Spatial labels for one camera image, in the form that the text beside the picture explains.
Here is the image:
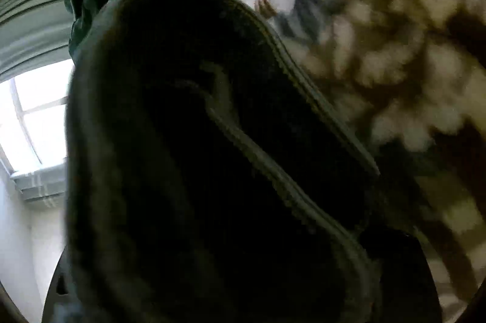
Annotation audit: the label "dark blue denim jeans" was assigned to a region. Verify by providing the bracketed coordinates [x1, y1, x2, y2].
[53, 0, 442, 322]

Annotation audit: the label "floral fleece bed blanket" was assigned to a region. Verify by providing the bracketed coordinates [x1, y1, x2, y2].
[241, 0, 485, 322]

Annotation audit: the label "grey striped window curtain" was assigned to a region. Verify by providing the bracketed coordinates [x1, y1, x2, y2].
[0, 0, 73, 81]

